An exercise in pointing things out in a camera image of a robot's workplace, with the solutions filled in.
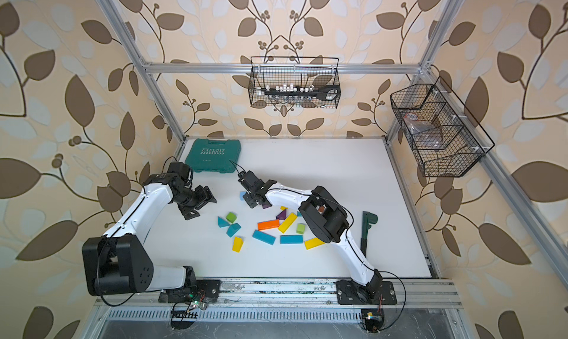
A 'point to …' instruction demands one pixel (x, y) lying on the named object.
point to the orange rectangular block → (268, 224)
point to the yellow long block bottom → (313, 243)
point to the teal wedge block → (233, 229)
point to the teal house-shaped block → (299, 214)
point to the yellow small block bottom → (237, 244)
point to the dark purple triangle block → (282, 215)
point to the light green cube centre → (300, 229)
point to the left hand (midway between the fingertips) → (209, 203)
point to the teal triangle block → (222, 223)
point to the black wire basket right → (446, 140)
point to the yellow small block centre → (282, 208)
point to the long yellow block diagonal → (288, 222)
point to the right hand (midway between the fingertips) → (254, 193)
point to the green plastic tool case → (213, 155)
